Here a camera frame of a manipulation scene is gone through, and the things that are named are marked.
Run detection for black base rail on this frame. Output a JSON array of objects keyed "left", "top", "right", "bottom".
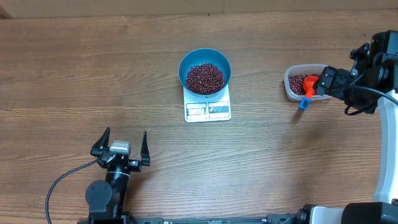
[{"left": 78, "top": 204, "right": 315, "bottom": 224}]

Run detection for red beans in bowl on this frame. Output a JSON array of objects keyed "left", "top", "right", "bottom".
[{"left": 185, "top": 63, "right": 225, "bottom": 95}]

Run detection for white digital kitchen scale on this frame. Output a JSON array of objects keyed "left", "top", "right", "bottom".
[{"left": 183, "top": 85, "right": 231, "bottom": 123}]

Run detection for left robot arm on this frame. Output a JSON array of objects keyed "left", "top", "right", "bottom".
[{"left": 85, "top": 128, "right": 150, "bottom": 224}]

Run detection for clear plastic food container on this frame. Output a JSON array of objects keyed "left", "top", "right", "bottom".
[{"left": 284, "top": 63, "right": 326, "bottom": 101}]

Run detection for blue plastic bowl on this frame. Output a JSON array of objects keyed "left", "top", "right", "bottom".
[{"left": 178, "top": 48, "right": 232, "bottom": 98}]

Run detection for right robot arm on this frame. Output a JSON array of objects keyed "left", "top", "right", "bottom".
[{"left": 296, "top": 30, "right": 397, "bottom": 224}]

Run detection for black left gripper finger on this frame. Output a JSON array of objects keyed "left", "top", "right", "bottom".
[
  {"left": 140, "top": 131, "right": 150, "bottom": 166},
  {"left": 90, "top": 127, "right": 111, "bottom": 156}
]

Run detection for red measuring scoop blue handle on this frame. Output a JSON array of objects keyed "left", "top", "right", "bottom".
[{"left": 298, "top": 75, "right": 318, "bottom": 111}]

